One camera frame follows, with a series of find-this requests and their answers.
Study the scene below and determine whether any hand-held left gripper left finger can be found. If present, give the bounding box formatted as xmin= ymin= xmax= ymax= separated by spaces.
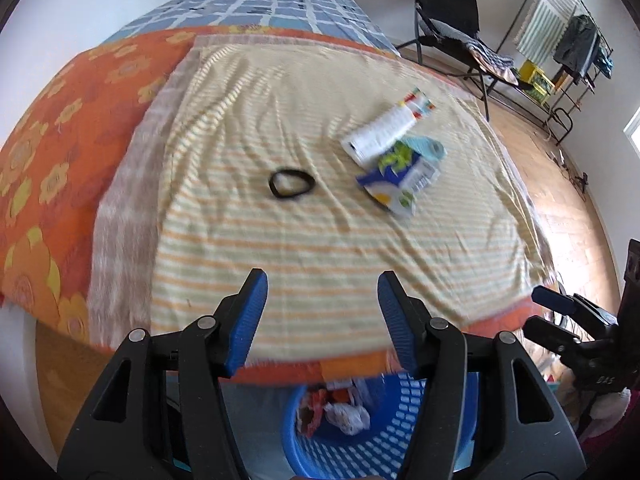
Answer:
xmin=57 ymin=268 xmax=269 ymax=480

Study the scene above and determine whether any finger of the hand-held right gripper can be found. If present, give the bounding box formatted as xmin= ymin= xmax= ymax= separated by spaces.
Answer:
xmin=532 ymin=286 xmax=618 ymax=331
xmin=522 ymin=315 xmax=583 ymax=358

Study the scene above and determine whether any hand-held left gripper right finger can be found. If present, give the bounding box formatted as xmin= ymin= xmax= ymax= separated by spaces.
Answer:
xmin=376 ymin=270 xmax=588 ymax=480

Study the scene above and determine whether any blue plastic basket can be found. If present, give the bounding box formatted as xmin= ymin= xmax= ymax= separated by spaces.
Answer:
xmin=281 ymin=372 xmax=481 ymax=480

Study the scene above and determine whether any red paper packet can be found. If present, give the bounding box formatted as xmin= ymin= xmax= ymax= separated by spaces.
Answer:
xmin=297 ymin=387 xmax=331 ymax=436

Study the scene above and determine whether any clear plastic bag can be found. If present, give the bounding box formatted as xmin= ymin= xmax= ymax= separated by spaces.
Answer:
xmin=324 ymin=402 xmax=372 ymax=436

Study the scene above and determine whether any blue and white wrapper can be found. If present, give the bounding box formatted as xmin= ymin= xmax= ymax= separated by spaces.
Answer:
xmin=356 ymin=141 xmax=442 ymax=217

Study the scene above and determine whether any white packet with striped end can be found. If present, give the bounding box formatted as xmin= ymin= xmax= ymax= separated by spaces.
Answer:
xmin=341 ymin=89 xmax=436 ymax=167

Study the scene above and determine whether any yellow striped cloth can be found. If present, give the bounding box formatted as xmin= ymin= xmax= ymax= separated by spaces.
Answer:
xmin=150 ymin=44 xmax=548 ymax=363

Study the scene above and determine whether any beige towel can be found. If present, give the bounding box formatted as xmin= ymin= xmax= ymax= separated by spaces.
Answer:
xmin=87 ymin=35 xmax=556 ymax=348

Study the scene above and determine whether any light blue paper scrap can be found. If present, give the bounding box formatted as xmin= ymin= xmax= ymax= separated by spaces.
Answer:
xmin=400 ymin=135 xmax=446 ymax=161

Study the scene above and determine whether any bright window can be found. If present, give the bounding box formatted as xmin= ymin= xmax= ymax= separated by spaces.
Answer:
xmin=624 ymin=110 xmax=640 ymax=153

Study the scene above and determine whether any black drying rack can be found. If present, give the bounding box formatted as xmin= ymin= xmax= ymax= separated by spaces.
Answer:
xmin=510 ymin=0 xmax=616 ymax=143

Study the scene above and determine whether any yellow plastic crate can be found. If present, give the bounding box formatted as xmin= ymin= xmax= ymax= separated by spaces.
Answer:
xmin=520 ymin=60 xmax=556 ymax=103

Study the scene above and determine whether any striped cloth on chair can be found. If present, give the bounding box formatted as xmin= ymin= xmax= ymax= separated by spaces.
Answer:
xmin=465 ymin=40 xmax=513 ymax=73

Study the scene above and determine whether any dark hanging jacket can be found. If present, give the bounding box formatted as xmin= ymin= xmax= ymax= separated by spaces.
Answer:
xmin=554 ymin=15 xmax=601 ymax=78

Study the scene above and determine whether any orange floral blanket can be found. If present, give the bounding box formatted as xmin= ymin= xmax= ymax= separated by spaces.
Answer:
xmin=0 ymin=25 xmax=546 ymax=386

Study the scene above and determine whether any striped hanging towel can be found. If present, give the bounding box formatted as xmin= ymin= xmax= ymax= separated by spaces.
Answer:
xmin=515 ymin=0 xmax=581 ymax=63

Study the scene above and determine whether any blue checked bed sheet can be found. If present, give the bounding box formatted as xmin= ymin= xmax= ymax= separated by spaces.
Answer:
xmin=102 ymin=0 xmax=401 ymax=58

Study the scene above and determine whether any black folding chair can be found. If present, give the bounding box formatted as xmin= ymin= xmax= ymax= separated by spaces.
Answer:
xmin=414 ymin=0 xmax=506 ymax=121

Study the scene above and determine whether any black ring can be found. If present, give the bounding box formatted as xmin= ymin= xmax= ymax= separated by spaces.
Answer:
xmin=268 ymin=167 xmax=316 ymax=200

